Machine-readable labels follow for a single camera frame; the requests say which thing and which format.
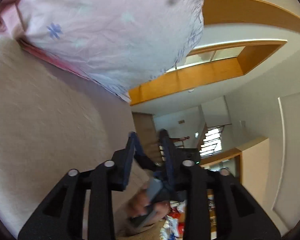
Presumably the cream cable-knit sweater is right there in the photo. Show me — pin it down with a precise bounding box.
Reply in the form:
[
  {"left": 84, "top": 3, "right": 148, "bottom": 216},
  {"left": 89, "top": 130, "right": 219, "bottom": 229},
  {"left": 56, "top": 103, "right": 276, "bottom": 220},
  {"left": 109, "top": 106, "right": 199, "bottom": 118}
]
[{"left": 0, "top": 35, "right": 156, "bottom": 238}]

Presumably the person's right hand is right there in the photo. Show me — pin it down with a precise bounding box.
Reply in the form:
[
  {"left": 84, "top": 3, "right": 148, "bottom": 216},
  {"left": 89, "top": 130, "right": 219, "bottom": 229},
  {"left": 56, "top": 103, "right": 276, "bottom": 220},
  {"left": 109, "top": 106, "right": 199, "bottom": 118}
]
[{"left": 126, "top": 188, "right": 170, "bottom": 226}]

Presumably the pink floral pillow right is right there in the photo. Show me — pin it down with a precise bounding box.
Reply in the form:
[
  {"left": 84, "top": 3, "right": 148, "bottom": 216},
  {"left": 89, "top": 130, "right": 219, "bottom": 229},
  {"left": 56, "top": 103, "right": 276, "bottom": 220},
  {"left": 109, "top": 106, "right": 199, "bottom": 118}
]
[{"left": 0, "top": 0, "right": 204, "bottom": 101}]

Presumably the wooden frame window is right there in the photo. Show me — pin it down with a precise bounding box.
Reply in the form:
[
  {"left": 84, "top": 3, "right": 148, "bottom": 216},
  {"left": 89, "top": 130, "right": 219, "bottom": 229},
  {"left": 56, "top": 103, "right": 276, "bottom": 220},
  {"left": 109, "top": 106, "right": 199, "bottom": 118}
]
[{"left": 129, "top": 0, "right": 300, "bottom": 106}]

